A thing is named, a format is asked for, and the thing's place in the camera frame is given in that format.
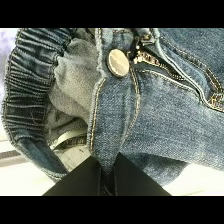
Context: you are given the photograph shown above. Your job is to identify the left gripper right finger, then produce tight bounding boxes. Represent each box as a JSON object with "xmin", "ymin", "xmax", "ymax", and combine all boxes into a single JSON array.
[{"xmin": 109, "ymin": 152, "xmax": 172, "ymax": 197}]

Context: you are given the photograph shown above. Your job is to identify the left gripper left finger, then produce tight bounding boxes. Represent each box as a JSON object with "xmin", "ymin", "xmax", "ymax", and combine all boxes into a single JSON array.
[{"xmin": 42, "ymin": 155, "xmax": 108, "ymax": 197}]

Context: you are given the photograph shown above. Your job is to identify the blue jeans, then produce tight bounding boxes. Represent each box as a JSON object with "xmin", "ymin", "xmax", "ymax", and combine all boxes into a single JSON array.
[{"xmin": 1, "ymin": 27, "xmax": 224, "ymax": 188}]

